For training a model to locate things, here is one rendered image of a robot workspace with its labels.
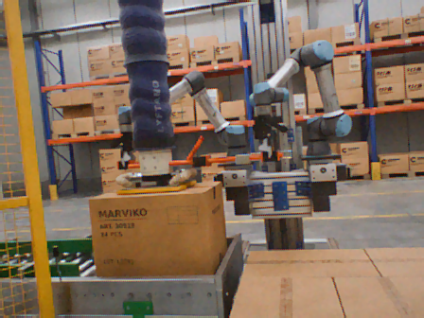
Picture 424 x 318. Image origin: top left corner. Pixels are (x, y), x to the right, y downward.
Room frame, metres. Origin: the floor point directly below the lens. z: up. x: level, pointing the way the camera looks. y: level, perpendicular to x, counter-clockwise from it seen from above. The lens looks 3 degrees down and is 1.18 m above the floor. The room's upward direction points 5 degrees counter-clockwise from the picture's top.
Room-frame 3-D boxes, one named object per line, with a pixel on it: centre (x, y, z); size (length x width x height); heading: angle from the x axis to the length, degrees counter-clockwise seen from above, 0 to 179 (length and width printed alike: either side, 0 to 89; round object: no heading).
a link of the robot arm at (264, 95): (1.82, -0.28, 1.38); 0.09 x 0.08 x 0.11; 124
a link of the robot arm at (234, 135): (2.34, -0.17, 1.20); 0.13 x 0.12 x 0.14; 17
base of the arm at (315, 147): (2.23, -0.66, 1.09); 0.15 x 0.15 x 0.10
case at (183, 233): (1.95, 0.28, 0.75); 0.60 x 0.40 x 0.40; 77
